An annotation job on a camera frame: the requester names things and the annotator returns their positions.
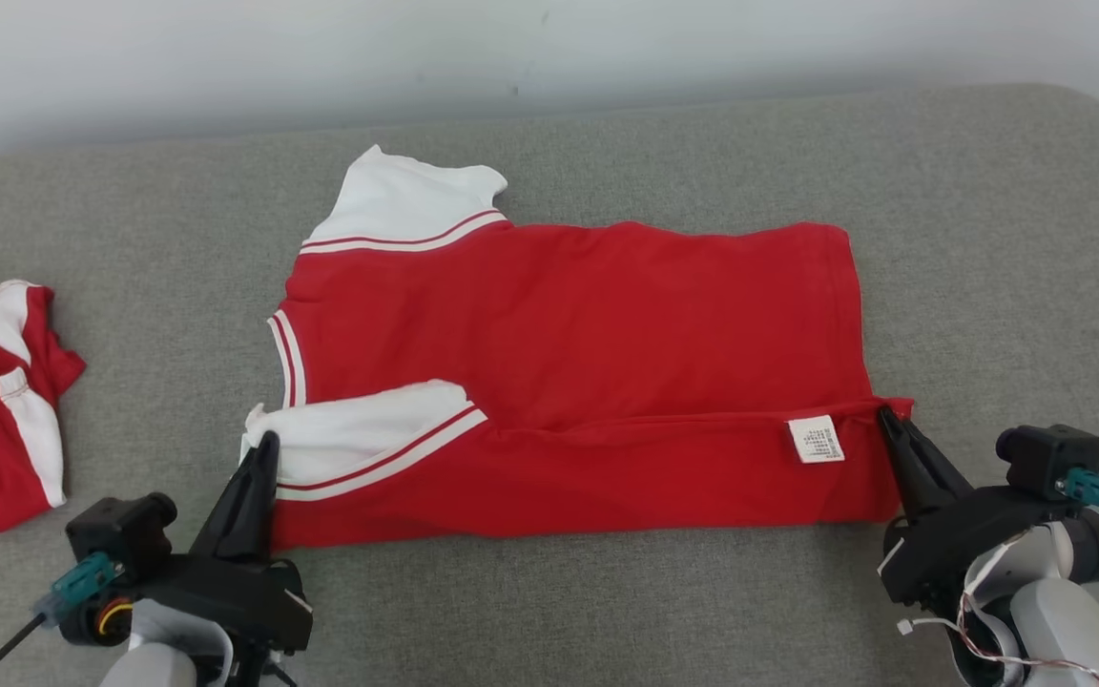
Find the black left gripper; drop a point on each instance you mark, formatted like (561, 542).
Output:
(235, 596)

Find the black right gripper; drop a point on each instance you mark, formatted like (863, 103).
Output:
(960, 544)

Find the red jersey with white sleeves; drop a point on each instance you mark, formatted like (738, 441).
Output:
(588, 343)

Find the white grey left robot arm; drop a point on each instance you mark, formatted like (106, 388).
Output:
(163, 658)

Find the grey fabric sofa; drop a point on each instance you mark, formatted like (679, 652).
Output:
(607, 153)

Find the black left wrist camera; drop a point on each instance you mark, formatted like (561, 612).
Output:
(125, 530)

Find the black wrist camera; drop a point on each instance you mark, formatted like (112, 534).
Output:
(125, 530)
(1046, 458)

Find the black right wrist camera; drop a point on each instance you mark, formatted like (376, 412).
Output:
(1046, 458)

